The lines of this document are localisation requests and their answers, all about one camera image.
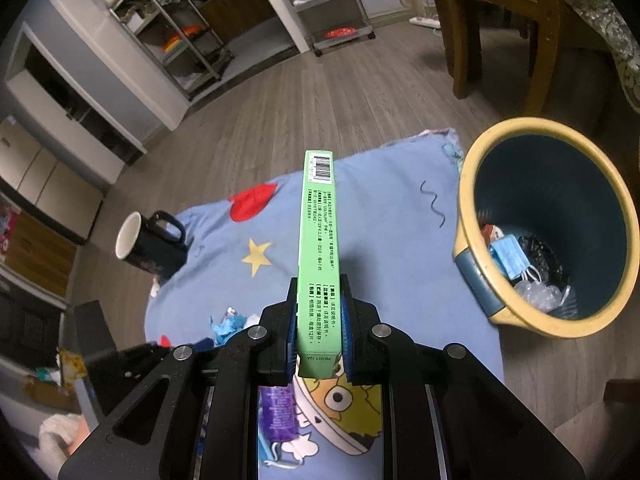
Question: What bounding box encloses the yellow snack wrapper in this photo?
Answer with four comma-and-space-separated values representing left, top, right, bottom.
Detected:
56, 349, 90, 388

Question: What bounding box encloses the clear plastic bag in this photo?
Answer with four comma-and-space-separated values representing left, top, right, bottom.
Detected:
515, 277, 571, 311

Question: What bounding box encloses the green cardboard box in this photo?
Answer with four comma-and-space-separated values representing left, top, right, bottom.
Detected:
295, 149, 346, 380

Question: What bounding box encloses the black plastic bag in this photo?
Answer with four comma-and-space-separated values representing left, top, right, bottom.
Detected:
517, 235, 571, 286

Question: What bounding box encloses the wooden chair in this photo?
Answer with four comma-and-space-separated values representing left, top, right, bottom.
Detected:
432, 0, 568, 123

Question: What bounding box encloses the white rolling trolley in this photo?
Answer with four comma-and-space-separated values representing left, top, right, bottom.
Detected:
265, 0, 376, 56

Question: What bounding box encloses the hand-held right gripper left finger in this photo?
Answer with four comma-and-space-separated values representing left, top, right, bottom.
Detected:
57, 277, 301, 480

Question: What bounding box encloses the blue wrapper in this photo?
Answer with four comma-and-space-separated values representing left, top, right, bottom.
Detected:
209, 306, 261, 347

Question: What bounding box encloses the red and white snack bag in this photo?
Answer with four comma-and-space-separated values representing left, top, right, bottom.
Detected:
480, 222, 506, 246

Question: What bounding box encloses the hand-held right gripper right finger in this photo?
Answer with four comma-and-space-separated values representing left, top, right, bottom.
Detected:
340, 275, 586, 480

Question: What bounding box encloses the metal shelf rack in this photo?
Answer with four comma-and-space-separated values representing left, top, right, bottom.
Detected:
102, 0, 233, 101

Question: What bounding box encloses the black ceramic mug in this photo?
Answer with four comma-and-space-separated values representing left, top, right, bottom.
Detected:
115, 210, 191, 276

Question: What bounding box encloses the cartoon printed blue cushion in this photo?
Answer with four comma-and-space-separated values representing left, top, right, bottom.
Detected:
142, 127, 503, 480

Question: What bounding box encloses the purple packet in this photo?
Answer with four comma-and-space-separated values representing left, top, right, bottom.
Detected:
260, 385, 301, 443

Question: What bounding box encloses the blue face mask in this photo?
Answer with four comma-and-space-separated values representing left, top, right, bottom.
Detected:
489, 235, 543, 281

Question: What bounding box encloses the crumpled white paper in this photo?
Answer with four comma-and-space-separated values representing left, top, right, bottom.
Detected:
39, 412, 93, 456

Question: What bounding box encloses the wooden kitchen cabinet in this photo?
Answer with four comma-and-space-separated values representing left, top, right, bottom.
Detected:
200, 0, 281, 43

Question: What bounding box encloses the blue bin with yellow rim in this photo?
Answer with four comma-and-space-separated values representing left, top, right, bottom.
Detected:
452, 117, 640, 338

